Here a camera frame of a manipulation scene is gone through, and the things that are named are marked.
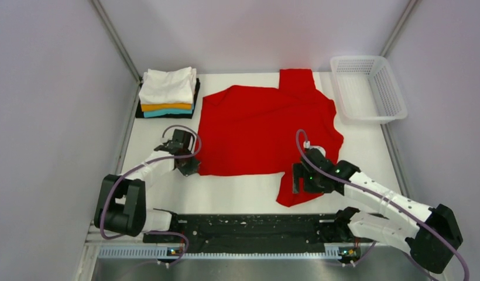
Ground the red t shirt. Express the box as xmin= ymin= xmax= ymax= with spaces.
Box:
xmin=197 ymin=68 xmax=344 ymax=207

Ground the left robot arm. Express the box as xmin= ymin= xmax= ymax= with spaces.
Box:
xmin=94 ymin=140 xmax=200 ymax=242

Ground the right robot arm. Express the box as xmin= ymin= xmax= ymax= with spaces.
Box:
xmin=299 ymin=146 xmax=470 ymax=280

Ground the teal folded t shirt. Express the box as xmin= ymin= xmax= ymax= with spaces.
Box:
xmin=143 ymin=109 xmax=194 ymax=119

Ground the yellow folded t shirt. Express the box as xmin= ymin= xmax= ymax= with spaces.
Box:
xmin=140 ymin=103 xmax=194 ymax=112

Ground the black folded t shirt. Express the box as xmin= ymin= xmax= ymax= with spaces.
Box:
xmin=135 ymin=78 xmax=201 ymax=119

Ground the white folded t shirt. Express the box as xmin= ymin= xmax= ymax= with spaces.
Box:
xmin=139 ymin=67 xmax=197 ymax=105

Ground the white plastic basket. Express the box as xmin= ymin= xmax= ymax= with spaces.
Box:
xmin=330 ymin=55 xmax=408 ymax=125

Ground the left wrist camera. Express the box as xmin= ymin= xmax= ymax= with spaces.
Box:
xmin=164 ymin=129 xmax=196 ymax=150

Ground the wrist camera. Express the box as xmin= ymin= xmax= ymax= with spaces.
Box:
xmin=303 ymin=141 xmax=326 ymax=158
xmin=164 ymin=129 xmax=196 ymax=150

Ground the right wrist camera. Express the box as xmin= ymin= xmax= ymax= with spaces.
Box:
xmin=303 ymin=141 xmax=326 ymax=158

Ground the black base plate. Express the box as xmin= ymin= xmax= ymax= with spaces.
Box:
xmin=143 ymin=214 xmax=357 ymax=254

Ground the aluminium frame rail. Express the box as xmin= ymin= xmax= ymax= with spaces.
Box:
xmin=84 ymin=219 xmax=438 ymax=261

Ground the left corner metal post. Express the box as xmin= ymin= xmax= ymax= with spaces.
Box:
xmin=89 ymin=0 xmax=140 ymax=83

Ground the corner metal post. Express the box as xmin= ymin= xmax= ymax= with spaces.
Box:
xmin=380 ymin=0 xmax=421 ymax=57
xmin=89 ymin=0 xmax=140 ymax=83

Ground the right corner metal post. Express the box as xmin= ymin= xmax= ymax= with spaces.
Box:
xmin=380 ymin=0 xmax=421 ymax=57

